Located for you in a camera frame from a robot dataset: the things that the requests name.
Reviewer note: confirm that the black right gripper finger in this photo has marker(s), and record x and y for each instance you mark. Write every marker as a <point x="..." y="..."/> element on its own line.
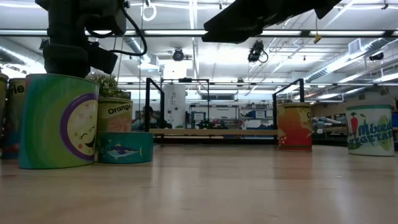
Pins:
<point x="255" y="15"/>
<point x="230" y="36"/>

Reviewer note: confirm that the green smiley-face can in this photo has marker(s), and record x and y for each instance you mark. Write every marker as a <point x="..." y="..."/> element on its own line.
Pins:
<point x="46" y="124"/>

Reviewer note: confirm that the yellow-green oranges can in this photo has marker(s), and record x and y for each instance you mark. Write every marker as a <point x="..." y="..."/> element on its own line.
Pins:
<point x="115" y="116"/>

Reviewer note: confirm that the blue cherries can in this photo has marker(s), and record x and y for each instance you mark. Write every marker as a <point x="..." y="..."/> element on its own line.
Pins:
<point x="15" y="118"/>

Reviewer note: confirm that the short teal tuna can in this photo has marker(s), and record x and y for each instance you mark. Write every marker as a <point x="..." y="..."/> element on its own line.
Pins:
<point x="124" y="151"/>

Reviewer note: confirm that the red-orange corn can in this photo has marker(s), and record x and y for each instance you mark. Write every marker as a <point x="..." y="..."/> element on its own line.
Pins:
<point x="293" y="127"/>

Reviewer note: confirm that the white mixed vegetables can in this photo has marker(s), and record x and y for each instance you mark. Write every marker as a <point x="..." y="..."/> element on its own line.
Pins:
<point x="368" y="130"/>

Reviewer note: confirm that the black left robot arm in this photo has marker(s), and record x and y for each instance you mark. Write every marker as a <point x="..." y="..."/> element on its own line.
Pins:
<point x="102" y="15"/>

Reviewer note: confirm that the black-framed wooden shelf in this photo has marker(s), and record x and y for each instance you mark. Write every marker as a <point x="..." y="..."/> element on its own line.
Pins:
<point x="217" y="132"/>

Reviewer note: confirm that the yellow hanging tag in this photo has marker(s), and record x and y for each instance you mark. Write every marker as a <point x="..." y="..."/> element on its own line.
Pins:
<point x="317" y="39"/>

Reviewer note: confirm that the potted plant in striped pot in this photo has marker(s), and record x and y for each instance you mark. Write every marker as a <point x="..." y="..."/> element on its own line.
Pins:
<point x="109" y="85"/>

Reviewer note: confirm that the round black hanging device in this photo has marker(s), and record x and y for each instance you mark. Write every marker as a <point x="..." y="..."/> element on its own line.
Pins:
<point x="178" y="54"/>

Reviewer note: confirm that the black overhead beam with lights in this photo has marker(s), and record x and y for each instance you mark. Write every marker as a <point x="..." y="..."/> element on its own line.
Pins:
<point x="174" y="32"/>

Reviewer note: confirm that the black ceiling-mounted device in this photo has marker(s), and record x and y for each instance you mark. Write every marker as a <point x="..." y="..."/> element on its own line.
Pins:
<point x="377" y="56"/>

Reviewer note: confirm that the white cylindrical tank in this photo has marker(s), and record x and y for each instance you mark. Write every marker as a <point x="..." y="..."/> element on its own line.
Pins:
<point x="174" y="105"/>

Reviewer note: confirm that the person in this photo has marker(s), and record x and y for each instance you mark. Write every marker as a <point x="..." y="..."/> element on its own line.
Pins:
<point x="147" y="116"/>

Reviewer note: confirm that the blue storage bin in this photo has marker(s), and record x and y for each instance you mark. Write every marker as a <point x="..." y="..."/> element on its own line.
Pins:
<point x="395" y="120"/>

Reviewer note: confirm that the black overhead camera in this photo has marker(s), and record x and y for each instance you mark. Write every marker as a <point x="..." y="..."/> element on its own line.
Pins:
<point x="256" y="51"/>

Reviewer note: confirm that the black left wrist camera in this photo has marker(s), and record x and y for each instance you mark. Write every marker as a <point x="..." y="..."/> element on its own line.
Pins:
<point x="102" y="59"/>

